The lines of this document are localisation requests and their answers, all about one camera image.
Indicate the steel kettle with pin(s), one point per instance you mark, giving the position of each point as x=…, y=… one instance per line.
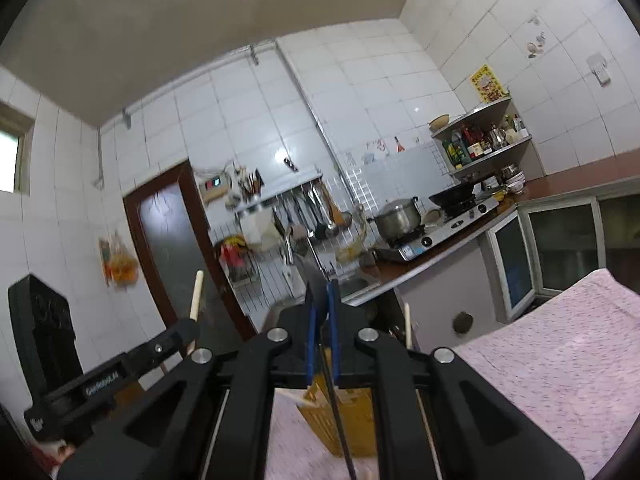
x=496, y=137

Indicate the kitchen counter cabinet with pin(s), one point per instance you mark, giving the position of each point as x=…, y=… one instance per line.
x=550, y=240

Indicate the hanging ladles and spatulas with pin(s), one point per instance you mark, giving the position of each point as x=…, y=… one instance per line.
x=315, y=212

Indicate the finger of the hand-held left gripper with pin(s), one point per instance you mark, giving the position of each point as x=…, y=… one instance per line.
x=167, y=342

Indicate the yellow slotted utensil holder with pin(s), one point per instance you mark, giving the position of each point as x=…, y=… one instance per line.
x=345, y=420

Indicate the metal wall rack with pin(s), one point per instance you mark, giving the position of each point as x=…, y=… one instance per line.
x=280, y=192

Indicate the beige bowl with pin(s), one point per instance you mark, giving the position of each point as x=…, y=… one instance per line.
x=439, y=122

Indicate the pink floral tablecloth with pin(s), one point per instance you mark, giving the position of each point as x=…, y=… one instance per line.
x=525, y=375

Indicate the utensil cup with chopsticks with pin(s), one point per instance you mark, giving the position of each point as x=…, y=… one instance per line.
x=249, y=185

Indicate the yellow wall poster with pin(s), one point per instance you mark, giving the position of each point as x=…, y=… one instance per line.
x=486, y=82

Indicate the row of sauce bottles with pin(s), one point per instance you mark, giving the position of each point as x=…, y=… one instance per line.
x=465, y=147

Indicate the long wooden chopstick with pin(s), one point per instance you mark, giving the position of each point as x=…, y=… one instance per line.
x=408, y=325
x=197, y=295

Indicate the window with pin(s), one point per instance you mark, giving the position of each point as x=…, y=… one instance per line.
x=10, y=160

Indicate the black wok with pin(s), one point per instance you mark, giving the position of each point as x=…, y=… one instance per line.
x=452, y=196

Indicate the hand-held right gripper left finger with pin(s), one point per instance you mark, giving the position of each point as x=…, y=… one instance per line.
x=310, y=330

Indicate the brown door with frosted glass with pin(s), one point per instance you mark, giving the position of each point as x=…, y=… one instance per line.
x=175, y=240

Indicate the white wall outlet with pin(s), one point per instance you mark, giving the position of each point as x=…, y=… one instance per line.
x=599, y=69

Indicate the steel pot with lid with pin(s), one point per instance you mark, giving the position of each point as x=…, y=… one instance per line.
x=397, y=220

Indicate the vertical metal pipe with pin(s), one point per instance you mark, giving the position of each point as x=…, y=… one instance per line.
x=310, y=115

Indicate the white electric control box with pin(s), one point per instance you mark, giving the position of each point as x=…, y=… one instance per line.
x=214, y=186

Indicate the stack of bowls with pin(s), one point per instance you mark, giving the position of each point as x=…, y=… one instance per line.
x=512, y=179

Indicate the steel gas stove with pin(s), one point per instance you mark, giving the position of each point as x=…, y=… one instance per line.
x=435, y=235

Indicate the corner wall shelf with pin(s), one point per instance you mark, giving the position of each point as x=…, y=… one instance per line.
x=480, y=160

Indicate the orange plastic bag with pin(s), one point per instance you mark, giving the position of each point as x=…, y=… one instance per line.
x=120, y=262

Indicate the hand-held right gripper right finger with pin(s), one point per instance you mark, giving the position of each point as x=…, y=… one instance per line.
x=334, y=330

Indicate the white cloth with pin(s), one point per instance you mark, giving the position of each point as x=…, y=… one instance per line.
x=257, y=227

